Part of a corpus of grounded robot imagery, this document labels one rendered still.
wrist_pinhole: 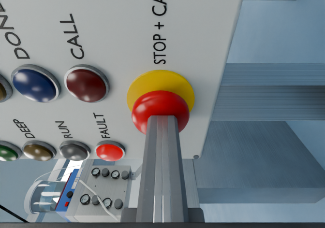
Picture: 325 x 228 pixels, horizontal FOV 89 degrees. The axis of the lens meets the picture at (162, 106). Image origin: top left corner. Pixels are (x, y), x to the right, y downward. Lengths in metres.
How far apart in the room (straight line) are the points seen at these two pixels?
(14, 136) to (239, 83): 0.24
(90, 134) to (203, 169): 0.85
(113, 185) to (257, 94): 0.74
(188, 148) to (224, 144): 0.93
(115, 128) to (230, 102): 0.14
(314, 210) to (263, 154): 0.42
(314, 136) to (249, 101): 1.07
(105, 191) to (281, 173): 0.89
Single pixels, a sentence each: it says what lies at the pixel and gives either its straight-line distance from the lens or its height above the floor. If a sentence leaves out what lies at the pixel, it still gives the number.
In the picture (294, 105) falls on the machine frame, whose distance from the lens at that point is 0.27.
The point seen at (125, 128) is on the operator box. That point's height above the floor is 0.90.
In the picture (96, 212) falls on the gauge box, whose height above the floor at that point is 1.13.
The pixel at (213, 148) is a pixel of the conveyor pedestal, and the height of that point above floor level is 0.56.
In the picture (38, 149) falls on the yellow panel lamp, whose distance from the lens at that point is 0.20.
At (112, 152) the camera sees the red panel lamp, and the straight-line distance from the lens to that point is 0.17.
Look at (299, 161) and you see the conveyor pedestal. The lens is 1.24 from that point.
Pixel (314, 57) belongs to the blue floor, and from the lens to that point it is 1.31.
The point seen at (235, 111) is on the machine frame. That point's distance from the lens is 0.24.
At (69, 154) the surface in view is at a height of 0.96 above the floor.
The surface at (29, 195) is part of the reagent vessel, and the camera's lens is 1.09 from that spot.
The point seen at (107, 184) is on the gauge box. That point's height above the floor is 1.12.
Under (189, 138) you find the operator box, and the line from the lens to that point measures 0.17.
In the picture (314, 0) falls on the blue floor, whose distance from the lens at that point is 1.42.
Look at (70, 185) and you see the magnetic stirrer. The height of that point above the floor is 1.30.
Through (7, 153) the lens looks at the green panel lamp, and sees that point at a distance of 0.23.
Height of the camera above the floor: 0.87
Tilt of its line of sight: level
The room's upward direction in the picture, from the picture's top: 90 degrees counter-clockwise
